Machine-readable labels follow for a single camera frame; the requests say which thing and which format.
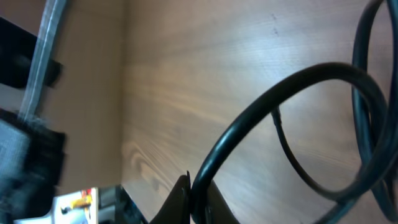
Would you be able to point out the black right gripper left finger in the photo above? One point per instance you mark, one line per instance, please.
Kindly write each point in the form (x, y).
(175, 209)

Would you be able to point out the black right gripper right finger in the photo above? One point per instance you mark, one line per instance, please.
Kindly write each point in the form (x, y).
(216, 209)

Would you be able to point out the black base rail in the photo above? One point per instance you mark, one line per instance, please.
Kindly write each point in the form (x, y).
(115, 206)

